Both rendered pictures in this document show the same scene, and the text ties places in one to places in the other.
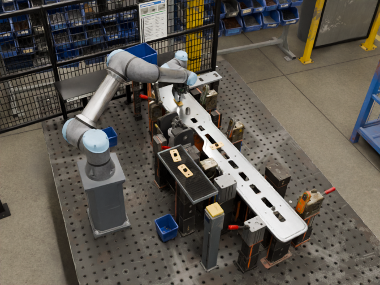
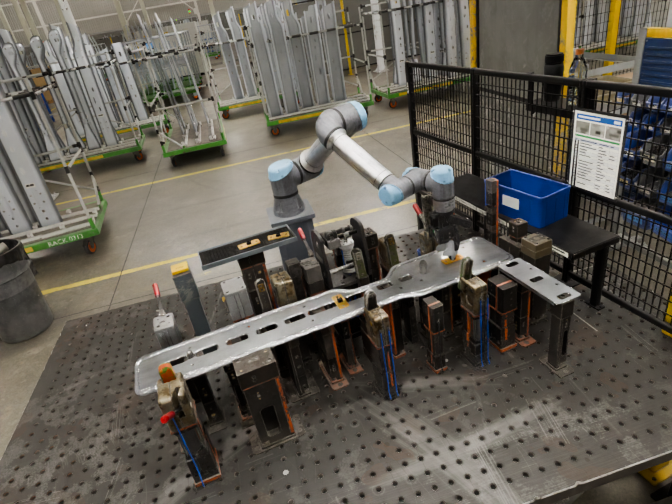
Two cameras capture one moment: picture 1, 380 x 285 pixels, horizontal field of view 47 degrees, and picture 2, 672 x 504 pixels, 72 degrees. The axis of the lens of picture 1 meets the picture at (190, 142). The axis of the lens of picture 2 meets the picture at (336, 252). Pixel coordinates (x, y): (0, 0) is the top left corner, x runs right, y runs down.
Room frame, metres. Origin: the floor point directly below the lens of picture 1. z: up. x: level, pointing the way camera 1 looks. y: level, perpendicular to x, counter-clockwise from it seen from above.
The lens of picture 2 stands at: (2.19, -1.46, 1.93)
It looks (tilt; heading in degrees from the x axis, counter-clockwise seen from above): 28 degrees down; 104
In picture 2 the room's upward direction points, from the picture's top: 10 degrees counter-clockwise
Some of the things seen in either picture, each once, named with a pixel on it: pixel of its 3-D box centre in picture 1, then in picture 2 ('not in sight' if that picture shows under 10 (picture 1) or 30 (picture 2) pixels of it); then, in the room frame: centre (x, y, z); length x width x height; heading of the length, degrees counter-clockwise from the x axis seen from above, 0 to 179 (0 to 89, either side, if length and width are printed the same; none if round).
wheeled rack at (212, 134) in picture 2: not in sight; (184, 97); (-1.82, 5.97, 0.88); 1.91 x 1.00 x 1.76; 114
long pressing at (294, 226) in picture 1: (219, 147); (336, 305); (1.82, -0.17, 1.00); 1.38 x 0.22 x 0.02; 31
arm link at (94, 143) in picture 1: (95, 145); (283, 176); (1.52, 0.45, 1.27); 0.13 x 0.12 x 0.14; 52
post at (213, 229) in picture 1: (211, 240); (198, 318); (1.24, -0.12, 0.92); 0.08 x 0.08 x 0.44; 31
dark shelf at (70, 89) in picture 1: (122, 74); (510, 208); (2.50, 0.48, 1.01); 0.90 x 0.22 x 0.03; 121
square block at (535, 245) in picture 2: not in sight; (534, 279); (2.54, 0.12, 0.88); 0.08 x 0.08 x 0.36; 31
